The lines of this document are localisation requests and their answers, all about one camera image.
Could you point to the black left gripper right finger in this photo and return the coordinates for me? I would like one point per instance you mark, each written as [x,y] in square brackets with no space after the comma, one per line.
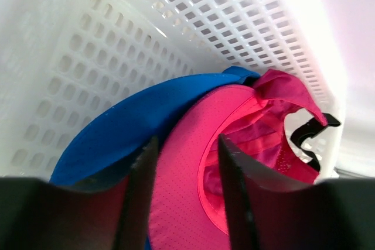
[267,210]

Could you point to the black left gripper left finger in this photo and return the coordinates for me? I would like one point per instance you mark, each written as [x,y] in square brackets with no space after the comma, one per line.
[109,213]

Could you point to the white plastic mesh basket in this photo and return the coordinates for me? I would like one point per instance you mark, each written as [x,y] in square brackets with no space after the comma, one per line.
[64,62]

